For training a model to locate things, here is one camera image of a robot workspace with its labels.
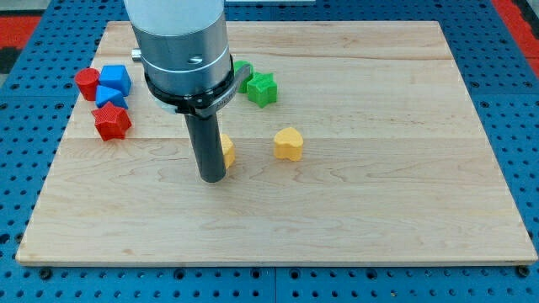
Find yellow heart block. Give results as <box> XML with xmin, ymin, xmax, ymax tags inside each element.
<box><xmin>274</xmin><ymin>127</ymin><xmax>304</xmax><ymax>162</ymax></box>

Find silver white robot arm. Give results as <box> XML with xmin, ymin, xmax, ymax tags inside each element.
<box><xmin>124</xmin><ymin>0</ymin><xmax>232</xmax><ymax>114</ymax></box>

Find green star block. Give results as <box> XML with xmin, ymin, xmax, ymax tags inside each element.
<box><xmin>247</xmin><ymin>72</ymin><xmax>278</xmax><ymax>108</ymax></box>

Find red star block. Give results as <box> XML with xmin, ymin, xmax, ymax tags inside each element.
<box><xmin>92</xmin><ymin>102</ymin><xmax>131</xmax><ymax>141</ymax></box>

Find yellow block behind pusher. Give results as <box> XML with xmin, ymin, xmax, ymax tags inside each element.
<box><xmin>221</xmin><ymin>134</ymin><xmax>236</xmax><ymax>169</ymax></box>

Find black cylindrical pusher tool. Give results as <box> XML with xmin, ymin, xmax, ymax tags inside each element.
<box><xmin>185</xmin><ymin>114</ymin><xmax>226</xmax><ymax>183</ymax></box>

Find wooden board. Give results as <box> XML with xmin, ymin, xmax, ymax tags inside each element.
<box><xmin>16</xmin><ymin>21</ymin><xmax>537</xmax><ymax>267</ymax></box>

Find green cylinder block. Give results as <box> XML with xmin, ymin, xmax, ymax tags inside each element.
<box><xmin>233</xmin><ymin>61</ymin><xmax>254</xmax><ymax>93</ymax></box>

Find blue cube block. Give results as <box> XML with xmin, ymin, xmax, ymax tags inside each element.
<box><xmin>99</xmin><ymin>65</ymin><xmax>131</xmax><ymax>97</ymax></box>

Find blue triangle block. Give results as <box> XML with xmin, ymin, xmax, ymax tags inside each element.
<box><xmin>95</xmin><ymin>85</ymin><xmax>128</xmax><ymax>109</ymax></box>

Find red cylinder block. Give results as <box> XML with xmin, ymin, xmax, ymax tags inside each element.
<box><xmin>74</xmin><ymin>67</ymin><xmax>100</xmax><ymax>101</ymax></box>

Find black clamp ring with lever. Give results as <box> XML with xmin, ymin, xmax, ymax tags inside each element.
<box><xmin>144</xmin><ymin>54</ymin><xmax>252</xmax><ymax>119</ymax></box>

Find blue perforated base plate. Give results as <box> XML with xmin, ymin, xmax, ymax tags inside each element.
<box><xmin>1</xmin><ymin>0</ymin><xmax>538</xmax><ymax>302</ymax></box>

